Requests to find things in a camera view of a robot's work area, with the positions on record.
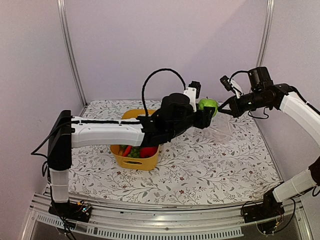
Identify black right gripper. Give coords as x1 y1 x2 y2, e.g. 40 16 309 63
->
217 89 271 118

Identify green apple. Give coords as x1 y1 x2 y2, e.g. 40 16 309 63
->
198 98 219 117

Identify clear zip top bag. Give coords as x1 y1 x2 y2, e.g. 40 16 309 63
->
204 113 233 142

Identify yellow plastic basket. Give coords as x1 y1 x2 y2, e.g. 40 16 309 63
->
110 109 161 171

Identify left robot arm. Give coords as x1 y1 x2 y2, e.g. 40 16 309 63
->
47 92 218 217

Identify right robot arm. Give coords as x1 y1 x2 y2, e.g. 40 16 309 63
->
218 66 320 218

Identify red apple near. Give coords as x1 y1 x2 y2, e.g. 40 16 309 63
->
139 146 158 159

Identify floral table mat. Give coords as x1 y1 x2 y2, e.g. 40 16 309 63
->
68 115 282 205

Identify green grape bunch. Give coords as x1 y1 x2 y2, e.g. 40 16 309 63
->
127 146 141 158

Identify orange carrot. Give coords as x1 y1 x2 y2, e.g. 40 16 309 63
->
122 145 132 157

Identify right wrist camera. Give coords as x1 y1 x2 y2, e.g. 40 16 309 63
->
220 75 244 99

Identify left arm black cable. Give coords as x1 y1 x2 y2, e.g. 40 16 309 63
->
141 67 187 117

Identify right aluminium frame post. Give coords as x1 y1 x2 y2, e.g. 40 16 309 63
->
256 0 275 67

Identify aluminium frame post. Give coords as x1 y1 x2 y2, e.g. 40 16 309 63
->
256 0 275 67
56 0 88 108

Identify front aluminium rail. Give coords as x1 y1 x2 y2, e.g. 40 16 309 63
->
21 190 313 240

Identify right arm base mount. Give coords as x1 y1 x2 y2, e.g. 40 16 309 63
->
240 189 285 235

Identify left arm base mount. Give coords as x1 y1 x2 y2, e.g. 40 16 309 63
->
48 200 92 223

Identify left aluminium frame post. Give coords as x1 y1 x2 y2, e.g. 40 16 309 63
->
56 0 88 108

